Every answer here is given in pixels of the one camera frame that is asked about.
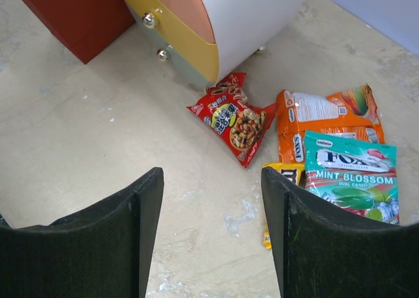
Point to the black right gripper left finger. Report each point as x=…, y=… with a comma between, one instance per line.
x=104, y=250

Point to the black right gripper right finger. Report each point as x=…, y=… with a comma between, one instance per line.
x=321, y=250

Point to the small red nut snack pack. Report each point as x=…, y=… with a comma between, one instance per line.
x=242, y=126

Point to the orange white snack bag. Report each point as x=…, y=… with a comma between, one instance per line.
x=350, y=113

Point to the red brown paper bag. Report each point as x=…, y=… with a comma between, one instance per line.
x=84, y=27

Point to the teal candy pouch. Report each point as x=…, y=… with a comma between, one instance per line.
x=354, y=175

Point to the yellow M&M's candy pack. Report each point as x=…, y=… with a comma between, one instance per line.
x=293, y=172

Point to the white round drawer cabinet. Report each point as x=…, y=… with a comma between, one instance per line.
x=207, y=39

